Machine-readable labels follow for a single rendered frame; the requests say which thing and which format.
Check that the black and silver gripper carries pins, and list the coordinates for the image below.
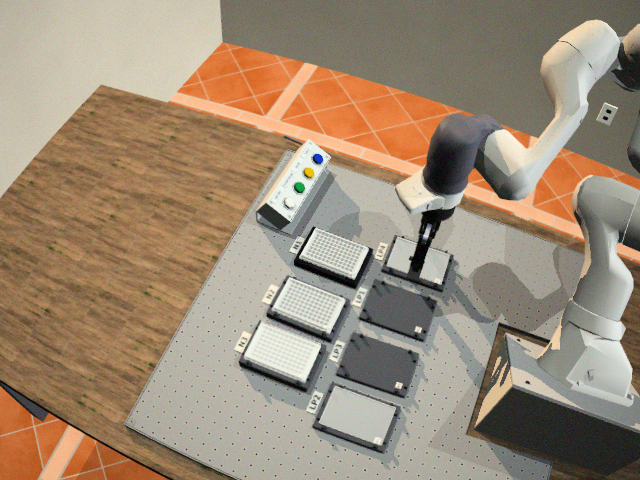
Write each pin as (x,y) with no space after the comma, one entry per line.
(433,217)

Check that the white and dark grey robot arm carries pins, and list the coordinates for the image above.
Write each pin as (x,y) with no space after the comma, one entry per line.
(585,353)

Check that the white deck label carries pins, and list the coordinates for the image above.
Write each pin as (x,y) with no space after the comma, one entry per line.
(270,294)
(296,245)
(359,297)
(242,342)
(336,352)
(381,251)
(314,402)

